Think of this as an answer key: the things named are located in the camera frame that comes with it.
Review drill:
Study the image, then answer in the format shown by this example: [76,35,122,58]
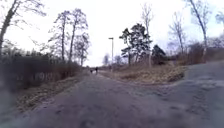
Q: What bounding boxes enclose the brown bushes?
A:
[176,36,224,66]

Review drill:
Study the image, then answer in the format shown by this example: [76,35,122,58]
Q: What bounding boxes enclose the small bare tree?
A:
[73,32,92,67]

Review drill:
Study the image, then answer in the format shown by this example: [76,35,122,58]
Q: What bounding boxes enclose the dark conifer tree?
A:
[151,44,167,65]

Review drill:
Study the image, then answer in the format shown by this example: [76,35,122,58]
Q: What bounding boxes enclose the grey side path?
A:
[181,59,224,101]

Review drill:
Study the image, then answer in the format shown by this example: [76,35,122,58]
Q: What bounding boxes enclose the pale thin bare tree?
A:
[140,2,154,68]

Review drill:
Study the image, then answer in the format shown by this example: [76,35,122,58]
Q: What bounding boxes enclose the grass verge with leaves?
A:
[13,71,91,113]

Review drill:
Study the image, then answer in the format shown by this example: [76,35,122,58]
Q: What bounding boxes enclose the leaning bare tree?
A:
[184,0,213,63]

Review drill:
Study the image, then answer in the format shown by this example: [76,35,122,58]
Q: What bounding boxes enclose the clump of dark pine trees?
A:
[119,23,154,67]

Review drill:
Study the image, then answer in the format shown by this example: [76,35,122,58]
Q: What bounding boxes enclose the grey asphalt path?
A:
[0,72,224,128]

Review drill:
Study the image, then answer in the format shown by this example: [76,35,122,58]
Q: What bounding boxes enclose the distant bare tree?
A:
[113,54,123,66]
[102,53,111,67]

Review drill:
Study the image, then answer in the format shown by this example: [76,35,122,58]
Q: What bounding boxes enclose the dry grass slope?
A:
[99,63,188,85]

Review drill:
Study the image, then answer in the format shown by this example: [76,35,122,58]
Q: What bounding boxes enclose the dark brown hedge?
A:
[0,49,83,91]

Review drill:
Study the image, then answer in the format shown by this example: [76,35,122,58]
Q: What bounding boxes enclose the large bare tree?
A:
[0,0,46,58]

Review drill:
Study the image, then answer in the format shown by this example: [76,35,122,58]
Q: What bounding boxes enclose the lamp post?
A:
[108,36,115,69]

